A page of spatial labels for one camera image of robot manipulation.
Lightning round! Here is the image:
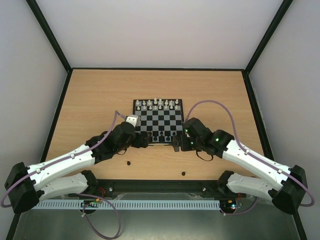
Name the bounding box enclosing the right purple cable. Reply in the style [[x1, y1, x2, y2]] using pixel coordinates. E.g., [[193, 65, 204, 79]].
[[184, 99, 315, 216]]

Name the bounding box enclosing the light blue cable duct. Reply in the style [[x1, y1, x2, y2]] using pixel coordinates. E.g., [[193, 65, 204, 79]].
[[34, 199, 221, 211]]

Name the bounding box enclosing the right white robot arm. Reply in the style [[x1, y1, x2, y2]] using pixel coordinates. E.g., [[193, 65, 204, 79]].
[[177, 117, 307, 215]]

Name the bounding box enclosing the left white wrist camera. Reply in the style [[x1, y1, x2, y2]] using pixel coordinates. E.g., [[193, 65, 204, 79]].
[[125, 114, 141, 127]]

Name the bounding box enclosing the black and silver chessboard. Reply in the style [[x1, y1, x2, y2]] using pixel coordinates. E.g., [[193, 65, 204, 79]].
[[132, 98, 184, 145]]

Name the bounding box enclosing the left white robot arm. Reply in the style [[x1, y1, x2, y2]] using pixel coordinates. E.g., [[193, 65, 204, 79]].
[[4, 121, 151, 214]]

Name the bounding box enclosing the black aluminium frame rail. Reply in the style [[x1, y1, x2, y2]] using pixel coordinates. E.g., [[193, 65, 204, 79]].
[[67, 178, 251, 198]]

